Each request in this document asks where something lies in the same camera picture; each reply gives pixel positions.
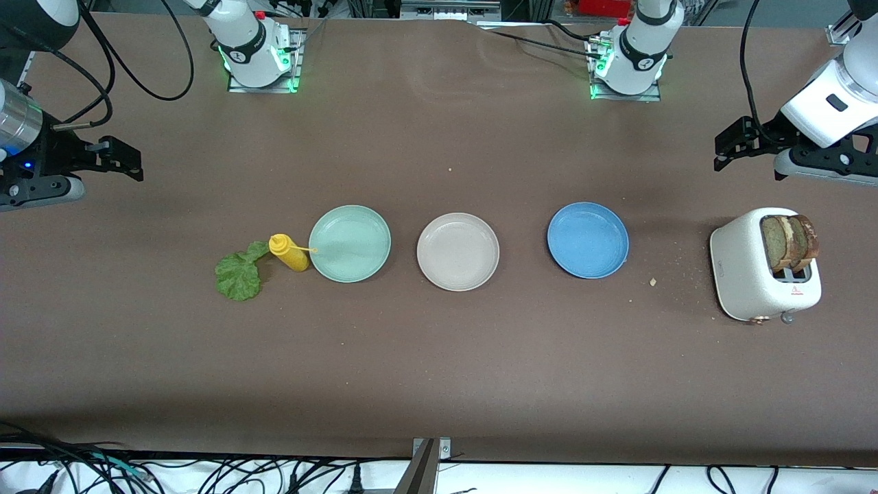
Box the light crust bread slice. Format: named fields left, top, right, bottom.
left=760, top=215, right=791, bottom=270

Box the green lettuce leaf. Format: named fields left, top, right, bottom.
left=215, top=240, right=270, bottom=302

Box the blue plate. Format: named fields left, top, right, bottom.
left=547, top=201, right=630, bottom=280

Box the mint green plate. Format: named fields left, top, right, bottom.
left=308, top=204, right=392, bottom=284

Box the beige plate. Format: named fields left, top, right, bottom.
left=416, top=212, right=501, bottom=292

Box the dark crust bread slice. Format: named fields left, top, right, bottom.
left=785, top=214, right=820, bottom=273

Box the aluminium corner profile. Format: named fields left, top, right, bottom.
left=827, top=7, right=862, bottom=47

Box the white toaster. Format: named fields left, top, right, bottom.
left=709, top=207, right=822, bottom=325

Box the red box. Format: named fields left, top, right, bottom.
left=578, top=0, right=633, bottom=19

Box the yellow mustard bottle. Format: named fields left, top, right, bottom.
left=268, top=233, right=318, bottom=273

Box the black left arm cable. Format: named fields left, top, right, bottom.
left=739, top=0, right=772, bottom=141

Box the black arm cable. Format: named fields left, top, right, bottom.
left=51, top=0, right=196, bottom=131
left=739, top=0, right=772, bottom=141

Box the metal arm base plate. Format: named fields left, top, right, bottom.
left=587, top=34, right=663, bottom=103
left=227, top=27, right=304, bottom=94

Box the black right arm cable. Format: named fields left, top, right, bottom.
left=51, top=0, right=196, bottom=131

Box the black base cable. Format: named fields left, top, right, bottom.
left=473, top=21, right=604, bottom=61

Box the thick black floor cable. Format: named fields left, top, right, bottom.
left=0, top=422, right=93, bottom=494

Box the teal cable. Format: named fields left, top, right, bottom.
left=88, top=451, right=152, bottom=482

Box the aluminium frame bar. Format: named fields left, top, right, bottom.
left=400, top=0, right=503, bottom=21

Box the thin black looped cable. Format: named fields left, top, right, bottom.
left=707, top=465, right=740, bottom=494

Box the metal table edge bracket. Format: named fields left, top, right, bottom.
left=410, top=437, right=453, bottom=494

